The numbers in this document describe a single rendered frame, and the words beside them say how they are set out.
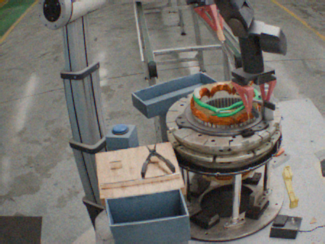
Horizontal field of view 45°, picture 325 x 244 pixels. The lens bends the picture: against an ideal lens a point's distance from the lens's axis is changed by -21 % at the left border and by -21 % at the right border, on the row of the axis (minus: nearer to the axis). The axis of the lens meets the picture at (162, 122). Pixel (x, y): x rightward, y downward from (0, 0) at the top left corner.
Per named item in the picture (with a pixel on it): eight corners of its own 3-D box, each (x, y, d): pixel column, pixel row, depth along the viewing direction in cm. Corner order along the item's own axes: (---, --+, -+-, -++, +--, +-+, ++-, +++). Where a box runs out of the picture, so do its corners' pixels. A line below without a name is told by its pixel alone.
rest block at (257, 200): (248, 208, 128) (249, 195, 126) (257, 197, 132) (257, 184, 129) (260, 210, 126) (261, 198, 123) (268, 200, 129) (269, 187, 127)
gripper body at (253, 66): (276, 76, 105) (273, 48, 102) (247, 86, 101) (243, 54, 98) (261, 69, 110) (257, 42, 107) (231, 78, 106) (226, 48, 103)
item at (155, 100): (207, 147, 170) (201, 71, 156) (223, 159, 161) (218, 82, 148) (143, 171, 161) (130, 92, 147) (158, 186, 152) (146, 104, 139)
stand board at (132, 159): (186, 194, 104) (185, 186, 103) (102, 206, 102) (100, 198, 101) (171, 149, 121) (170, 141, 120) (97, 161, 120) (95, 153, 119)
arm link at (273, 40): (236, -1, 98) (225, 18, 94) (278, 4, 92) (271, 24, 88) (250, 35, 106) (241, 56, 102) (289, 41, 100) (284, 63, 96)
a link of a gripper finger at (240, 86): (270, 110, 107) (268, 74, 103) (249, 120, 104) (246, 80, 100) (254, 102, 112) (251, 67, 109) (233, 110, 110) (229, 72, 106)
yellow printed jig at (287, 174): (298, 206, 129) (300, 198, 127) (289, 208, 129) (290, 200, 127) (289, 169, 148) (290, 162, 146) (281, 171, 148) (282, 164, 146)
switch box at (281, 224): (294, 240, 114) (298, 227, 112) (268, 237, 119) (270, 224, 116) (300, 226, 119) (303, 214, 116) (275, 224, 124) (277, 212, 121)
